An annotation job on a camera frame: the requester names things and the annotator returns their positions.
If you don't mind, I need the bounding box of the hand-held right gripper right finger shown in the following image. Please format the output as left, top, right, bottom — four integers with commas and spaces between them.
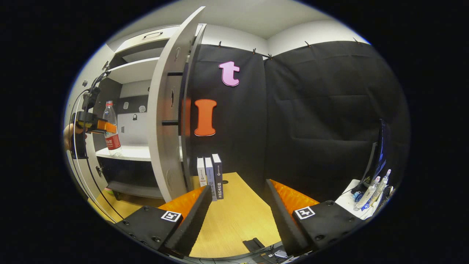
265, 179, 365, 257

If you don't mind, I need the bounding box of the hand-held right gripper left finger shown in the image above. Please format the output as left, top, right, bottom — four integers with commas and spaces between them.
117, 185, 213, 259

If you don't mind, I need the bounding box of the clear water bottle red label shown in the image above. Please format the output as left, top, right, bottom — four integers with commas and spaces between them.
103, 101, 123, 157

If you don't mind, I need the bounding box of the black flat holder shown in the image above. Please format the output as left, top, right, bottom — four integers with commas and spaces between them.
243, 238, 265, 253

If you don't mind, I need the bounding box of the white cabinet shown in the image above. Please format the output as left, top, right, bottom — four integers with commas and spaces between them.
92, 24, 206, 200

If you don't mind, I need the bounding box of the grey blue book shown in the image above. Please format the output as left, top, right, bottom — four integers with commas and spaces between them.
204, 157, 218, 201

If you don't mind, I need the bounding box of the white book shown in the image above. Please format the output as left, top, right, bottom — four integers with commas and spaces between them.
197, 157, 208, 188

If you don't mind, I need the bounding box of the dark navy book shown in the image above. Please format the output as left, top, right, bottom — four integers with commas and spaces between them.
212, 153, 224, 200

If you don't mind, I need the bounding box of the white side table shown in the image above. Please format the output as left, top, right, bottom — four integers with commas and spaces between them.
335, 179, 395, 220

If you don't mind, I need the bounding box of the clear spray bottle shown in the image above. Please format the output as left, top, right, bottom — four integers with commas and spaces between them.
369, 169, 392, 206

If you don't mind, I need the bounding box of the black computer monitor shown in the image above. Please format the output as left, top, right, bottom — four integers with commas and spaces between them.
361, 118, 393, 188

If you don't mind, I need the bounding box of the black backdrop cloth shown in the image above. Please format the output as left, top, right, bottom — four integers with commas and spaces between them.
181, 40, 410, 206

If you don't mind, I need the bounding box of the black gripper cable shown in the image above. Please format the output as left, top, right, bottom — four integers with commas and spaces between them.
68, 88, 126, 222

